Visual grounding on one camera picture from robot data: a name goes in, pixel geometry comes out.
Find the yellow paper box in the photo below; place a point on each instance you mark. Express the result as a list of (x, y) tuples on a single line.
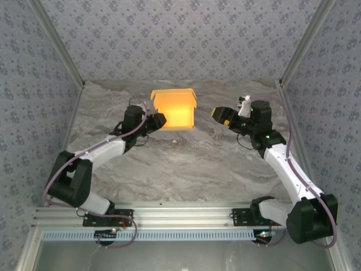
[(175, 107)]

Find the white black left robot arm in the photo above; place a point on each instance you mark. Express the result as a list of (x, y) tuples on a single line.
[(104, 148)]

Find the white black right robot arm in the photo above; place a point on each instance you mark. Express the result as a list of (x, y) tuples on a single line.
[(285, 172)]

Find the small circuit board with LED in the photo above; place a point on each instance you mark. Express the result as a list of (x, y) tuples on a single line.
[(105, 237), (265, 237)]

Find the grey metal panel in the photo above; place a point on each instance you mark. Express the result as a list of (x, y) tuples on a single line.
[(180, 257)]

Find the aluminium table side rail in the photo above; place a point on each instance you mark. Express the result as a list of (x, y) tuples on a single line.
[(74, 118), (299, 146)]

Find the aluminium frame post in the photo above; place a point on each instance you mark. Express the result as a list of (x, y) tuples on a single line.
[(304, 42), (59, 45)]

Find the aluminium frame cross rail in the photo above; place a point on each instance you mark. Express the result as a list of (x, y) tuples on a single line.
[(180, 214)]

